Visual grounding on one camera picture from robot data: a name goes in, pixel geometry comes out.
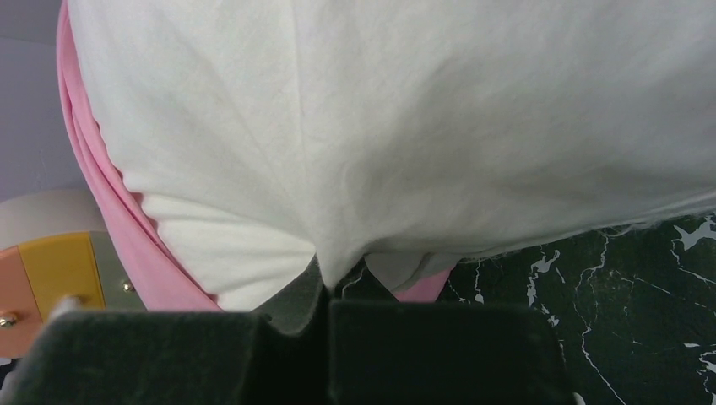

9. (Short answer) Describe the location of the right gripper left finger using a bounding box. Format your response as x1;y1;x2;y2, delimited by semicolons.
5;262;327;404

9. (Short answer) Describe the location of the white pillow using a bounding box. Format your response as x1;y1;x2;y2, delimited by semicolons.
57;1;715;311

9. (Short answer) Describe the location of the white orange yellow cylinder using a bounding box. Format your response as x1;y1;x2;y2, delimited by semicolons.
1;190;145;359

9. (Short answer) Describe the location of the pink pillowcase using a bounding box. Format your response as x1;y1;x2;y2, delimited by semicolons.
56;0;455;312

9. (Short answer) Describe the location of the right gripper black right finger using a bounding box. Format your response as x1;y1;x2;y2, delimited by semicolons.
328;267;577;404

